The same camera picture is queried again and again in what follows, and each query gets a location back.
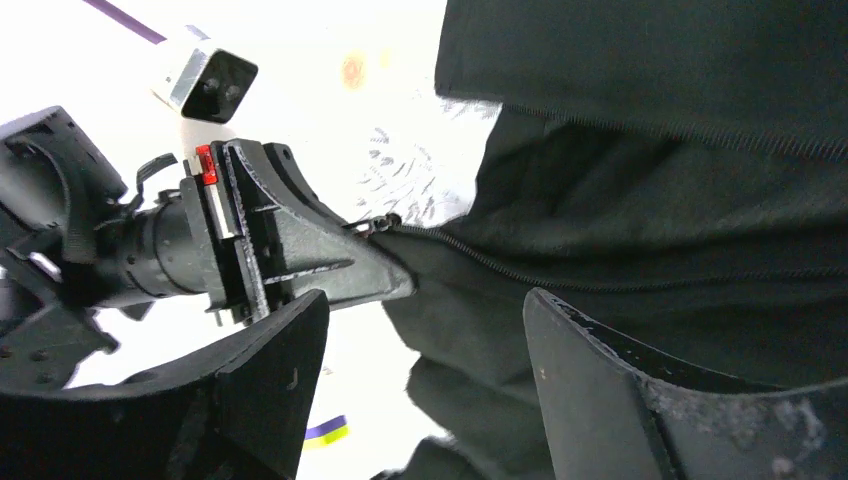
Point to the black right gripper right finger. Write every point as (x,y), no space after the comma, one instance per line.
(616,408)

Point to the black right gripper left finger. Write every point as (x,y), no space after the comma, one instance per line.
(235,409)

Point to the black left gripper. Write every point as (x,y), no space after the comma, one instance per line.
(213,235)

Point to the black zip jacket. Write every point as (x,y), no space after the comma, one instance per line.
(675,170)

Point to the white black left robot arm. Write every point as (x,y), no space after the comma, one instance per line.
(57,192)

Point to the floral patterned table mat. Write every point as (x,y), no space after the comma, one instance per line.
(348,86)

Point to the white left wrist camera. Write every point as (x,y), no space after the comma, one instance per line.
(198,79)

